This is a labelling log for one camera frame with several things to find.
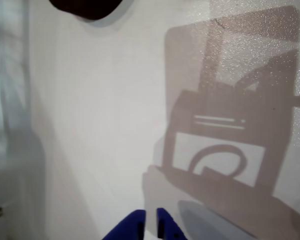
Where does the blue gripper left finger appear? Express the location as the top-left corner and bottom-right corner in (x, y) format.
(103, 209), (146, 240)

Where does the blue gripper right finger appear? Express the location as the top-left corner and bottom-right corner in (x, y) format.
(156, 207), (187, 240)

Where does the black tape roll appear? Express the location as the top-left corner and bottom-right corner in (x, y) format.
(49, 0), (126, 21)

